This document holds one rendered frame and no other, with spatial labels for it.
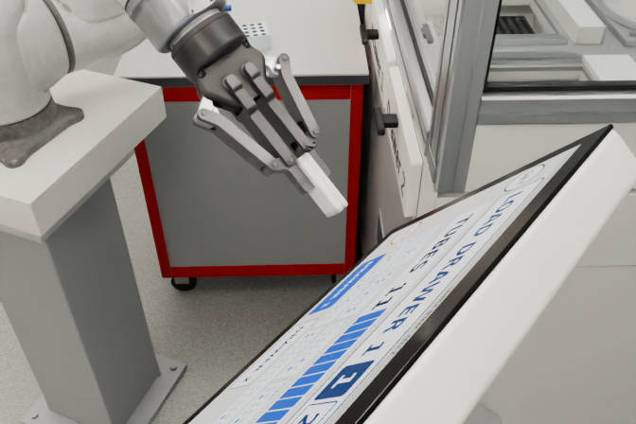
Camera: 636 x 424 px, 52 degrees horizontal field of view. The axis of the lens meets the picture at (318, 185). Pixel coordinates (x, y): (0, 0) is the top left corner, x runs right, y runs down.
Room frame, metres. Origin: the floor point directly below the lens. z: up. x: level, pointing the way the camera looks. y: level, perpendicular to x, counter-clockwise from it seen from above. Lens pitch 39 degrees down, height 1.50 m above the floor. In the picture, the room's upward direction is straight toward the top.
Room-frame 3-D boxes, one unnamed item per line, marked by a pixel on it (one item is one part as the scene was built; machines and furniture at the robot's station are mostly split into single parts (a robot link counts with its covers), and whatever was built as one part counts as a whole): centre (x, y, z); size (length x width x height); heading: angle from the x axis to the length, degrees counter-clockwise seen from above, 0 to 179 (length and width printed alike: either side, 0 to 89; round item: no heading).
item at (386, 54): (1.22, -0.13, 0.87); 0.29 x 0.02 x 0.11; 2
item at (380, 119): (0.90, -0.11, 0.91); 0.07 x 0.04 x 0.01; 2
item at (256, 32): (1.46, 0.18, 0.78); 0.12 x 0.08 x 0.04; 104
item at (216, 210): (1.62, 0.18, 0.38); 0.62 x 0.58 x 0.76; 2
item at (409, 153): (0.90, -0.14, 0.87); 0.29 x 0.02 x 0.11; 2
